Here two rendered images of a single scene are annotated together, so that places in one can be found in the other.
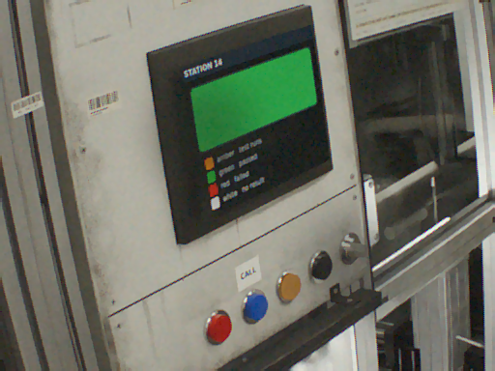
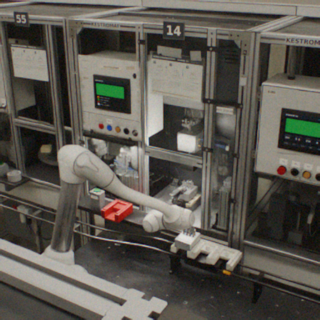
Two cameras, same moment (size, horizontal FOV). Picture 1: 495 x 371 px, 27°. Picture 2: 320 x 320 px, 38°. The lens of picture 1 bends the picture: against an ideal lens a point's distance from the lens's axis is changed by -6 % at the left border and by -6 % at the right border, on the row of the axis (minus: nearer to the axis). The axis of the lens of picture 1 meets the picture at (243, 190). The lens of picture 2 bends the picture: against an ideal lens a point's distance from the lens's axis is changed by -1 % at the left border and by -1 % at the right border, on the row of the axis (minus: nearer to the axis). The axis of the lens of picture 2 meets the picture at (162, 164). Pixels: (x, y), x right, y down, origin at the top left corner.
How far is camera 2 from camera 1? 272 cm
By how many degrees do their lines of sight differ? 70
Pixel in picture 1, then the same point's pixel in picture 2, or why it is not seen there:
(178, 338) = (94, 122)
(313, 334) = (113, 139)
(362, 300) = (127, 142)
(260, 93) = (110, 90)
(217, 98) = (100, 87)
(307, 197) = (125, 116)
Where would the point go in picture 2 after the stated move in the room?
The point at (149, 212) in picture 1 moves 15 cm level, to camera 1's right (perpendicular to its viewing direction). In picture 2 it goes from (91, 99) to (94, 106)
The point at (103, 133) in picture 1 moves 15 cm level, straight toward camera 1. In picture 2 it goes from (85, 83) to (59, 85)
